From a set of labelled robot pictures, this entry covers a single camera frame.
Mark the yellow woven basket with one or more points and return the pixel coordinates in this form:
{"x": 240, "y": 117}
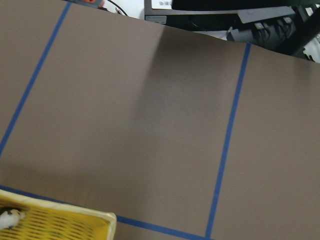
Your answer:
{"x": 48, "y": 219}

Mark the toy panda figure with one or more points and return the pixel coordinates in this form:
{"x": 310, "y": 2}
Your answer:
{"x": 10, "y": 218}

